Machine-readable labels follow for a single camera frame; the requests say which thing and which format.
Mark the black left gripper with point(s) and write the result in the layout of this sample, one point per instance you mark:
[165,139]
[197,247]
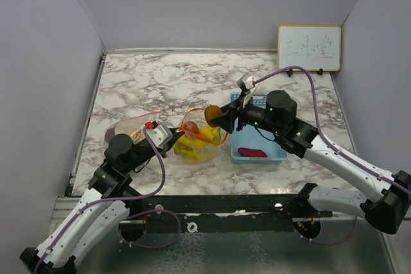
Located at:
[176,133]

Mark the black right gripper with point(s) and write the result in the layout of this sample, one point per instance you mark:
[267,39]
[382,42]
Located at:
[231,111]

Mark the brown kiwi fruit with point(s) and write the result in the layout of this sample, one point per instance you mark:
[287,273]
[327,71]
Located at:
[210,113]

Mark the clear zip bag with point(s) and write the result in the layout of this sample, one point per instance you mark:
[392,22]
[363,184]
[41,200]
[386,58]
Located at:
[197,115]
[132,126]

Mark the yellow banana bunch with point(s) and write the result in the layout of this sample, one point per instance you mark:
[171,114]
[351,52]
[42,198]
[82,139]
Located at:
[194,150]

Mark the magenta sweet potato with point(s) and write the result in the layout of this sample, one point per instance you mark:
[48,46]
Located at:
[251,153]

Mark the clear zip top bag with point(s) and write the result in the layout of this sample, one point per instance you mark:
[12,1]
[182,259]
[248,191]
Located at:
[132,126]

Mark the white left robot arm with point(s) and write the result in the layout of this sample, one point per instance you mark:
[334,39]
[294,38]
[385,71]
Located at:
[108,200]

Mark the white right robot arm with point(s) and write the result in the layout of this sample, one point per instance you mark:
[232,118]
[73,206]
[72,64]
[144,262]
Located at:
[381,197]

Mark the light blue plastic basket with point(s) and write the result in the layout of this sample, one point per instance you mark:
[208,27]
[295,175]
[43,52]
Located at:
[261,141]

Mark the small framed whiteboard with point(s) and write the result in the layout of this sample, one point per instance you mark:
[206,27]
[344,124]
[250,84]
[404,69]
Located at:
[314,47]

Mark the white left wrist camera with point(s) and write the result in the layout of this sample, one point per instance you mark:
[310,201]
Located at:
[159,134]

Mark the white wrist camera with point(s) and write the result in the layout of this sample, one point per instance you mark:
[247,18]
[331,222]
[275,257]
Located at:
[159,134]
[247,85]

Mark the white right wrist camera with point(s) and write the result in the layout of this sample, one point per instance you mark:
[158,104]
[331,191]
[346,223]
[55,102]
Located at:
[247,85]

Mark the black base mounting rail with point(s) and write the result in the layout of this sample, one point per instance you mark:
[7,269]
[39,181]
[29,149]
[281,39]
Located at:
[221,213]

